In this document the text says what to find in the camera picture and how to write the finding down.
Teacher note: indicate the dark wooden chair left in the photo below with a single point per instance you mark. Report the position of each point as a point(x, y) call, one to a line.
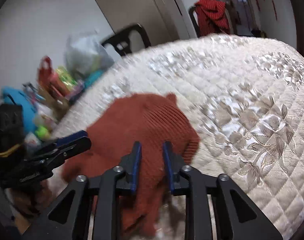
point(121, 39)

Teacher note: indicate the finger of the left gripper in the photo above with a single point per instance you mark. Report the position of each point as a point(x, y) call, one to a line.
point(55, 153)

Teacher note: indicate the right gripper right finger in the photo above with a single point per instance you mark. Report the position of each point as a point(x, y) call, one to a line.
point(216, 207)

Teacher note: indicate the green patterned package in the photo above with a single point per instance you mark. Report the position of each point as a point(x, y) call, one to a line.
point(66, 78)

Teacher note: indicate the red black checked garment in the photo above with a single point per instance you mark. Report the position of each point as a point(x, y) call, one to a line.
point(212, 17)

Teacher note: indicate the white plastic bag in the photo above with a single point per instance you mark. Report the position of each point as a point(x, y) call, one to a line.
point(85, 55)

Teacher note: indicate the rust red knit sweater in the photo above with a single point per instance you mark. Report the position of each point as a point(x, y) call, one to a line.
point(151, 120)

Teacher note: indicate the cream quilted bedspread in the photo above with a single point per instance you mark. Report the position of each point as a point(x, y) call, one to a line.
point(244, 96)

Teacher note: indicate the dark wooden chair with garment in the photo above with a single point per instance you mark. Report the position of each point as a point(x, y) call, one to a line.
point(194, 20)

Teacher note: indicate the teal woven basket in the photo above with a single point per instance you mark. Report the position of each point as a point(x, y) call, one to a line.
point(91, 79)

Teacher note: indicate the red gift bag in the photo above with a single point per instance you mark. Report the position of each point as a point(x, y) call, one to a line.
point(49, 79)

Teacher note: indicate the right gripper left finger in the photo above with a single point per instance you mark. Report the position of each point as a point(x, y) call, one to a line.
point(89, 206)

